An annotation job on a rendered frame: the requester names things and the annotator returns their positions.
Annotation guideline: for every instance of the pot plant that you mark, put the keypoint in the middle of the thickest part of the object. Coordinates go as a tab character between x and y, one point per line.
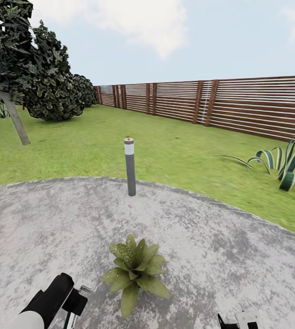
136	266

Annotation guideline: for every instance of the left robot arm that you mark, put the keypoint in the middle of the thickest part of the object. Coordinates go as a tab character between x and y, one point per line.
43	307

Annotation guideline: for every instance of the insectifuge atomizer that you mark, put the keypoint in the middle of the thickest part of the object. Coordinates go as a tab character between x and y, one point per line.
70	320

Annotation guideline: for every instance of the tree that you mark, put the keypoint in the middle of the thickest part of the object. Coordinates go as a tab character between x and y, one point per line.
25	46
16	77
51	36

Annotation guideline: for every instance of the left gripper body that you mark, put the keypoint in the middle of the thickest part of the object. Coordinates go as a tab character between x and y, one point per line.
77	305

